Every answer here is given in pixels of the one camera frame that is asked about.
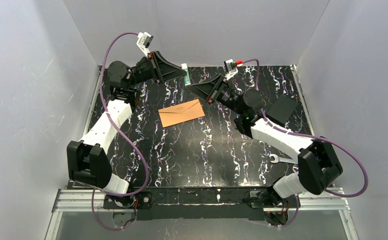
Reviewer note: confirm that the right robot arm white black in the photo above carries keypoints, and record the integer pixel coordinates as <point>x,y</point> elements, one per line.
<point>317,162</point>

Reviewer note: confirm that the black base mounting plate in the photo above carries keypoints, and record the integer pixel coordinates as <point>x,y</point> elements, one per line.
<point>251,203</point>

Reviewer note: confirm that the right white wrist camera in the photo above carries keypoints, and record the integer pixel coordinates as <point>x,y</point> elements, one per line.
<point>231,68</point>

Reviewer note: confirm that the aluminium frame rail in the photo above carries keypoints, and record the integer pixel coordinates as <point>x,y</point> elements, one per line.
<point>195,168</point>

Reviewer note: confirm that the black square pad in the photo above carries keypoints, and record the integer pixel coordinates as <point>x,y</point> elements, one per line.
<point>281,110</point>

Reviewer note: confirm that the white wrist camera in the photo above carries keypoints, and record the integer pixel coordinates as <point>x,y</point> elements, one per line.
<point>231,68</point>
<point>144,40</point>

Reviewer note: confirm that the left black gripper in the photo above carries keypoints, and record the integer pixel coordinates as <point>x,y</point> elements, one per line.
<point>157,67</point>

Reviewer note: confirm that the orange paper envelope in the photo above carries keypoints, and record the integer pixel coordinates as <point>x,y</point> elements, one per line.
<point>181,113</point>

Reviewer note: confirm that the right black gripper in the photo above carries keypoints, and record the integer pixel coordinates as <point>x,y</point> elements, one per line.
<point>217,90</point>

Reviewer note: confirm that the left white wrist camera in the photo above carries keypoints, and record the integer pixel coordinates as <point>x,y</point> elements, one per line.
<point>144,40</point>

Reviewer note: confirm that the silver open-end wrench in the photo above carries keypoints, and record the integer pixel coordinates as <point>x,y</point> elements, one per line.
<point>277,159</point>

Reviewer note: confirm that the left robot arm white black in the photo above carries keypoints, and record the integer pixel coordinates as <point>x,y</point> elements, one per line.
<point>87,158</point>

